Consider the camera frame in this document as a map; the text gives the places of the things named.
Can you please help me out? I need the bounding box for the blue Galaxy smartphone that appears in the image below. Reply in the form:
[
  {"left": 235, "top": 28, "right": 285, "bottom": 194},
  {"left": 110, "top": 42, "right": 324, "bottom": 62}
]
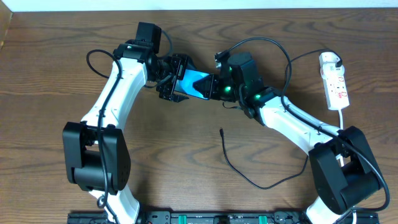
[{"left": 174, "top": 68, "right": 211, "bottom": 100}]

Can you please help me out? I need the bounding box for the black USB charging cable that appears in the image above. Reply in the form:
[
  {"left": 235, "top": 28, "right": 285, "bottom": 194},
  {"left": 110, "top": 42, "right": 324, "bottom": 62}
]
[{"left": 219, "top": 49, "right": 340, "bottom": 190}]

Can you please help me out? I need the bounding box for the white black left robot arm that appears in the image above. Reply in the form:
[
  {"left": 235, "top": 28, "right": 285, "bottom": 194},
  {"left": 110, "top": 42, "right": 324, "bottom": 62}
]
[{"left": 62, "top": 22, "right": 195, "bottom": 223}]

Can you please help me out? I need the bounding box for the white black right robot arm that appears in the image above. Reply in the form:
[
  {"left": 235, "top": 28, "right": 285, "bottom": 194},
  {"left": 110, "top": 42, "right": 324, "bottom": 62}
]
[{"left": 184, "top": 52, "right": 386, "bottom": 223}]

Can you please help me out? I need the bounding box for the white power strip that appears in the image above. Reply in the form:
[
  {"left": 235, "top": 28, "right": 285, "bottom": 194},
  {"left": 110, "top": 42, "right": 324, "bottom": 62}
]
[{"left": 319, "top": 52, "right": 349, "bottom": 111}]

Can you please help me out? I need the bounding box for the white power strip cord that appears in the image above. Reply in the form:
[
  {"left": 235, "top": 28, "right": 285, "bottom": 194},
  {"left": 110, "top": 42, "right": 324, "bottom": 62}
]
[{"left": 338, "top": 108, "right": 358, "bottom": 224}]

